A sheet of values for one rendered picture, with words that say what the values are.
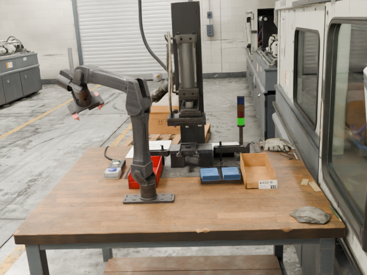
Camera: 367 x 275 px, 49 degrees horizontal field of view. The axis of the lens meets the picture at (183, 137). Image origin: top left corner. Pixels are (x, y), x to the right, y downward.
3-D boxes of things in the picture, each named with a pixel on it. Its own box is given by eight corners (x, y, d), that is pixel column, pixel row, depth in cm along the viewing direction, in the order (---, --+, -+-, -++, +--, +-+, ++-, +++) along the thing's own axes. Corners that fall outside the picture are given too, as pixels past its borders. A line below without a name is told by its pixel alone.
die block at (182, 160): (171, 167, 193) (170, 153, 191) (172, 160, 203) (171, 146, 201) (213, 166, 192) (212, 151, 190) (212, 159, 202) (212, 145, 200)
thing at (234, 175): (224, 181, 169) (223, 174, 168) (221, 168, 184) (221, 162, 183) (241, 180, 169) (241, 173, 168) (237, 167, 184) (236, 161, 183)
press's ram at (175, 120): (167, 132, 188) (163, 68, 179) (171, 119, 213) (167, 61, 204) (206, 131, 187) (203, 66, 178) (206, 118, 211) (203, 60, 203)
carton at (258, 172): (245, 191, 165) (245, 173, 163) (240, 169, 189) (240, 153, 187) (277, 190, 165) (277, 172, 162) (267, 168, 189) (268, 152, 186)
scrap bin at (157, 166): (128, 189, 171) (127, 175, 170) (137, 168, 195) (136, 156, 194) (157, 188, 171) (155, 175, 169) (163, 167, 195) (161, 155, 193)
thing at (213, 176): (202, 182, 169) (202, 175, 168) (200, 169, 184) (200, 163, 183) (219, 181, 169) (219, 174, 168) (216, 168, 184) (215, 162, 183)
